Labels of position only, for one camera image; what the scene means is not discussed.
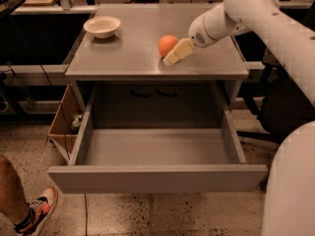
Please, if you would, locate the bare human leg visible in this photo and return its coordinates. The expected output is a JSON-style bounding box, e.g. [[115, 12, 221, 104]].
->
[[0, 154, 29, 225]]

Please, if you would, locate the open grey top drawer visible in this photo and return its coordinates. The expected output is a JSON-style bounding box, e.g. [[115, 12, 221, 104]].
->
[[48, 85, 267, 194]]

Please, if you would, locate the orange white sneaker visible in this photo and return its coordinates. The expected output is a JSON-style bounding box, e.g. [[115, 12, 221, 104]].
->
[[15, 187, 58, 236]]

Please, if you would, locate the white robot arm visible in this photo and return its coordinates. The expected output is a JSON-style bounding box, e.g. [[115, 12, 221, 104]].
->
[[163, 0, 315, 236]]

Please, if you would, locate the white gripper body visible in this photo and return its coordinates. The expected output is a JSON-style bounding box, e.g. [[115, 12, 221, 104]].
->
[[188, 3, 243, 48]]

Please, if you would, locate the orange fruit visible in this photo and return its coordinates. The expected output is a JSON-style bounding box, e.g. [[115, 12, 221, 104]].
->
[[157, 35, 178, 57]]

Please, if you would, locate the white ceramic bowl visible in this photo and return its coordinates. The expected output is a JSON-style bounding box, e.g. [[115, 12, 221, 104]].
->
[[84, 16, 121, 39]]

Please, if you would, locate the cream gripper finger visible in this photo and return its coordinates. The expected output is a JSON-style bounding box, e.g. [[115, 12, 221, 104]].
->
[[163, 38, 195, 66]]

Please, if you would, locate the black office chair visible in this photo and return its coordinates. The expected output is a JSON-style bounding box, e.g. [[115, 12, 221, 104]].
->
[[237, 47, 315, 144]]

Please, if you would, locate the cardboard box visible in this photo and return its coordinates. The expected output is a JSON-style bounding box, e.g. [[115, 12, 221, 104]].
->
[[48, 85, 82, 162]]

